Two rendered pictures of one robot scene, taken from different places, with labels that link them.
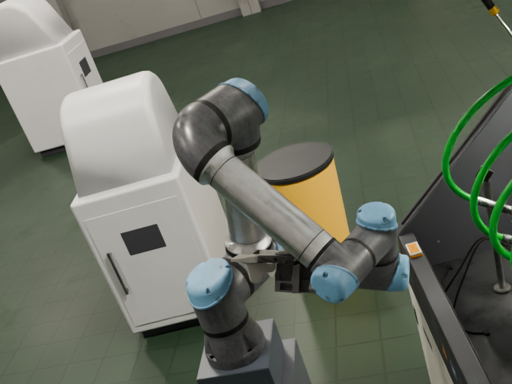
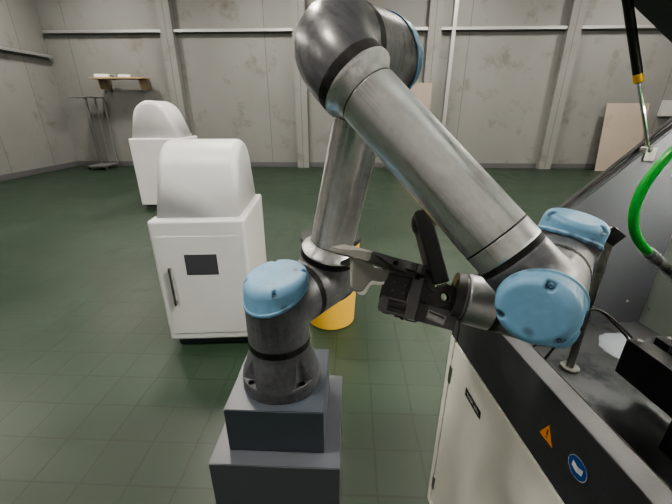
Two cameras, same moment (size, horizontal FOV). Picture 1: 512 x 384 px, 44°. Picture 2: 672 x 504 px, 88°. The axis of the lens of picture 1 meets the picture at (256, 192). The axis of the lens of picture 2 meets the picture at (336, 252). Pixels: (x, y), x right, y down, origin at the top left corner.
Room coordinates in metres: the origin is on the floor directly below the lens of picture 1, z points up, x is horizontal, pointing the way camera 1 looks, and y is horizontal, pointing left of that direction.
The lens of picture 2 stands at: (0.68, 0.17, 1.39)
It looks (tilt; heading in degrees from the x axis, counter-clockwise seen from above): 22 degrees down; 349
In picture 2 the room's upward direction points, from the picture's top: straight up
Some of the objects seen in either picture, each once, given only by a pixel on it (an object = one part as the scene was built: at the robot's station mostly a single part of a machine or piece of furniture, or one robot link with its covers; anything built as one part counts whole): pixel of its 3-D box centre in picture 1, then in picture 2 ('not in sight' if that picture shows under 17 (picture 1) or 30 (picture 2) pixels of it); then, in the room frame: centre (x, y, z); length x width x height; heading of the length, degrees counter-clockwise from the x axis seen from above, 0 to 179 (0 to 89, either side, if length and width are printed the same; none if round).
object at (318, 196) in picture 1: (308, 213); (330, 278); (2.81, -0.22, 0.31); 0.40 x 0.40 x 0.63
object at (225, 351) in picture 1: (229, 332); (280, 355); (1.24, 0.17, 0.95); 0.15 x 0.15 x 0.10
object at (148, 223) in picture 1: (150, 199); (215, 238); (2.94, 0.52, 0.62); 0.72 x 0.57 x 1.24; 168
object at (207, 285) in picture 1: (216, 292); (279, 302); (1.25, 0.16, 1.07); 0.13 x 0.12 x 0.14; 132
